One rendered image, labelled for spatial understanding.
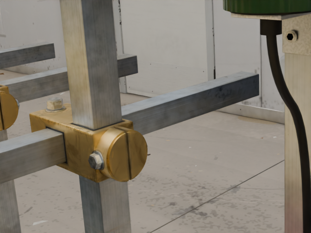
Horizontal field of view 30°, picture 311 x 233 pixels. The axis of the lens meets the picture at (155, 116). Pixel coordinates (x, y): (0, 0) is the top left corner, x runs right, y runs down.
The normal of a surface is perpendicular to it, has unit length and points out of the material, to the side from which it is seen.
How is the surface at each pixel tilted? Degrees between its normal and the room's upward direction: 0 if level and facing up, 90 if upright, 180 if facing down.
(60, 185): 0
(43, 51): 90
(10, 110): 90
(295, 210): 90
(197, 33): 90
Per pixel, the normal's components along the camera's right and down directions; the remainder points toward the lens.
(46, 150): 0.67, 0.18
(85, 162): -0.74, 0.24
